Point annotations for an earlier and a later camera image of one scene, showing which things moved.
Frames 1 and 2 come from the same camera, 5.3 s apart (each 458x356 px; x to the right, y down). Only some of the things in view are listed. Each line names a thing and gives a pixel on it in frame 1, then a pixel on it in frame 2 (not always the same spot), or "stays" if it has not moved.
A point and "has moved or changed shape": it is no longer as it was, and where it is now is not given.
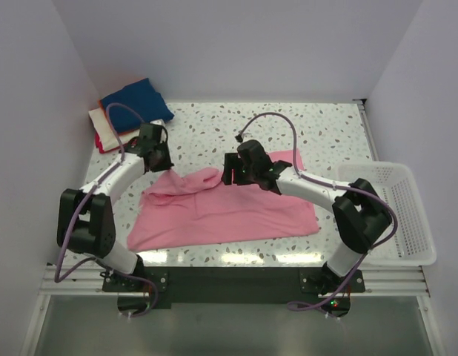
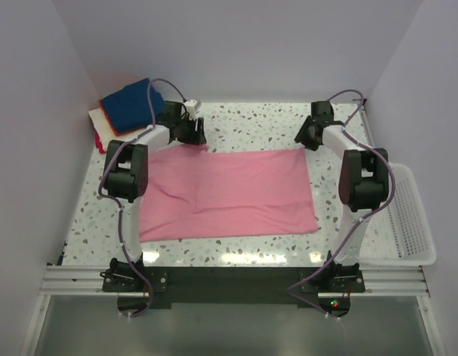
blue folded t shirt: [141, 96] stays
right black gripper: [232, 161] to [301, 137]
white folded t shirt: [107, 136] stays
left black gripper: [167, 164] to [196, 137]
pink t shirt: [196, 208] has moved or changed shape
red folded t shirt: [100, 145] stays
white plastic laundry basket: [412, 244] stays
